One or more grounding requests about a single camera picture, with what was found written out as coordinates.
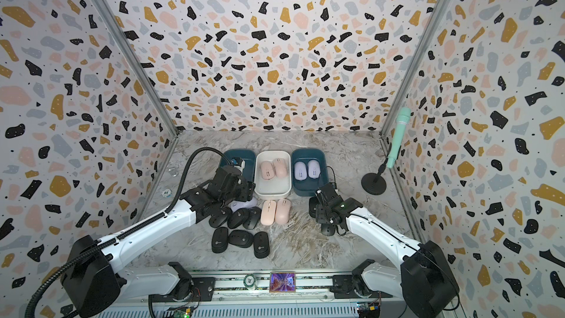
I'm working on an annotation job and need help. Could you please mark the purple mouse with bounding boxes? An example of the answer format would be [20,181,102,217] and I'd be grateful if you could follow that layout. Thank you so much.
[230,197,257,212]
[307,159,321,179]
[294,161,308,181]

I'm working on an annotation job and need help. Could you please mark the pink mouse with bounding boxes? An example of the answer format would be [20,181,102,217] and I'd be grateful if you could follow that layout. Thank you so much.
[275,199,292,225]
[272,158,288,178]
[260,161,276,180]
[260,200,277,226]

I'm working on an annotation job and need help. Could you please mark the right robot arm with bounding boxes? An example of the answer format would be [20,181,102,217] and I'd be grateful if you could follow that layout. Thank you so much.
[311,184,460,317]

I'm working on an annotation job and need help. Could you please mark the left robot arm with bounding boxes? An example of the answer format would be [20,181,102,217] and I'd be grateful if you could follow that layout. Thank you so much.
[60,166,255,317]

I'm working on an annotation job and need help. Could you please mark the left teal storage box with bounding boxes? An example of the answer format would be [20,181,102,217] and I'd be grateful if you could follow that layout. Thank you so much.
[224,149,256,181]

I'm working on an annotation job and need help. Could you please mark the teal storage box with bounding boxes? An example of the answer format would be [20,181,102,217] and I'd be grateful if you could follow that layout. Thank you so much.
[224,149,256,181]
[291,148,329,197]

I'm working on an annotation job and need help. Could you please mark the right teal storage box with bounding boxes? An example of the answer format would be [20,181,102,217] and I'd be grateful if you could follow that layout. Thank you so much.
[291,148,329,197]

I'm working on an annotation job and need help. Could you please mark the white storage box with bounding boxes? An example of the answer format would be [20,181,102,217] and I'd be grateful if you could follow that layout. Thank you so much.
[254,150,292,200]

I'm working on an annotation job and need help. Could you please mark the black mouse far upper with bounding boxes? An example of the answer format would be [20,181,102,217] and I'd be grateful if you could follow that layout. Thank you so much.
[308,197,319,219]

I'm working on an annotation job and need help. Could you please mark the black mouse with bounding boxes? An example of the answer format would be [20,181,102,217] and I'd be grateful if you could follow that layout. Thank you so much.
[243,207,261,231]
[208,207,232,229]
[228,230,254,248]
[253,231,270,259]
[227,208,250,229]
[308,197,319,219]
[321,223,336,237]
[211,227,229,254]

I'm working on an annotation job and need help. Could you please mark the black mouse far lower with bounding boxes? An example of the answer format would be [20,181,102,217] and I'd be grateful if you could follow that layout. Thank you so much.
[321,223,336,237]

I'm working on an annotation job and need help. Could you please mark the black mouse upper left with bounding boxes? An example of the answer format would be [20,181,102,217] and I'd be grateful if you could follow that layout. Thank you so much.
[208,207,232,229]

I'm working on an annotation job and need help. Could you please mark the black mouse upper middle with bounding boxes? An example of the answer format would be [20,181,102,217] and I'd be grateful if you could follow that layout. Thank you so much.
[227,208,250,229]

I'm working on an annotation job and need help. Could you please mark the black mouse upper right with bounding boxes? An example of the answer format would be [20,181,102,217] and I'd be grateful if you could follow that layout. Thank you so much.
[243,207,261,231]

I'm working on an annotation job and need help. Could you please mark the green microphone on stand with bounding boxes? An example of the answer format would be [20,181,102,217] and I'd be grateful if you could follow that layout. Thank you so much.
[361,107,411,195]

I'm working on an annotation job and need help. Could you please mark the black mouse lower middle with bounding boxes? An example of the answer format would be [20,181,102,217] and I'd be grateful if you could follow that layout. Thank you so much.
[228,230,254,248]

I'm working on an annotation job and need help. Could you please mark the black mouse lower left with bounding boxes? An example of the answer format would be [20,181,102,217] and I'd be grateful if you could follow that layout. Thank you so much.
[211,227,229,254]

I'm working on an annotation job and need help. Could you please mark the black mouse lower right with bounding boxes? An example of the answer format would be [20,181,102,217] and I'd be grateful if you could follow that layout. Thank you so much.
[253,231,270,259]

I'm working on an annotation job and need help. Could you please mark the small colourful screen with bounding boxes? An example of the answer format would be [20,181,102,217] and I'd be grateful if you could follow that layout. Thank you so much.
[269,272,297,293]

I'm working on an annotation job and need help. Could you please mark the round green button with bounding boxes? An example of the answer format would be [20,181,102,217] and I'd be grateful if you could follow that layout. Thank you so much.
[244,274,257,291]

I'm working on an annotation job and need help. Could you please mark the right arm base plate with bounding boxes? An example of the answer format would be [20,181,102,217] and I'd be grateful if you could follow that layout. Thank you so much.
[330,274,391,300]

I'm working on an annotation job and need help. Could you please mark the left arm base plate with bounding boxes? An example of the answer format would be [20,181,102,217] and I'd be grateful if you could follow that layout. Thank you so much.
[158,277,216,303]

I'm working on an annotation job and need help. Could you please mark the aluminium front rail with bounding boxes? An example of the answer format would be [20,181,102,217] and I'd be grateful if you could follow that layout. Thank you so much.
[100,271,417,317]

